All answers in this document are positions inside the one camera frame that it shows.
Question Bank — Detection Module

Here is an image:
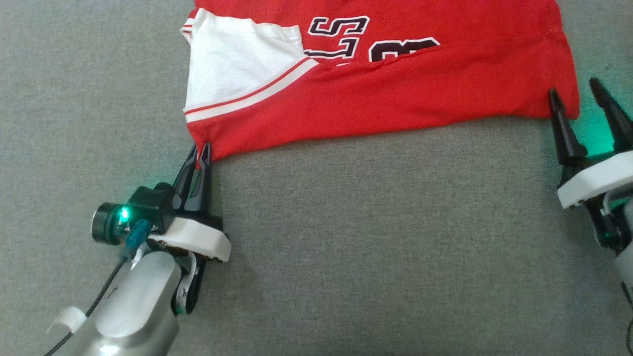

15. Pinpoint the large grey sofa seat cushion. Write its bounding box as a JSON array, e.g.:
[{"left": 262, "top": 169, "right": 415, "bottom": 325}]
[{"left": 0, "top": 0, "right": 633, "bottom": 356}]

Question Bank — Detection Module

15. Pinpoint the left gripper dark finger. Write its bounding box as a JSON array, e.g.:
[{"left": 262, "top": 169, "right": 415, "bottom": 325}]
[
  {"left": 172, "top": 144, "right": 199, "bottom": 211},
  {"left": 185, "top": 142, "right": 212, "bottom": 216}
]

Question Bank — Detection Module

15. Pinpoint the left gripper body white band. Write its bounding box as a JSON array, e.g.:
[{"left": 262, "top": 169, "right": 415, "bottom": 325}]
[{"left": 147, "top": 215, "right": 231, "bottom": 314}]

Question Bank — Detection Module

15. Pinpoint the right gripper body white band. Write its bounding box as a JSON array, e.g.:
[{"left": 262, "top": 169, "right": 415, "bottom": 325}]
[{"left": 557, "top": 151, "right": 633, "bottom": 209}]

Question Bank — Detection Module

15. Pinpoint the red and white basketball jersey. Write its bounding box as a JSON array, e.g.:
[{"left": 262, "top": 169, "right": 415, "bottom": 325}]
[{"left": 180, "top": 0, "right": 580, "bottom": 161}]

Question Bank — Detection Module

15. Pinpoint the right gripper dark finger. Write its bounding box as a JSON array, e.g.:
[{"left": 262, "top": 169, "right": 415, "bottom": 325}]
[
  {"left": 548, "top": 89, "right": 588, "bottom": 166},
  {"left": 588, "top": 78, "right": 633, "bottom": 153}
]

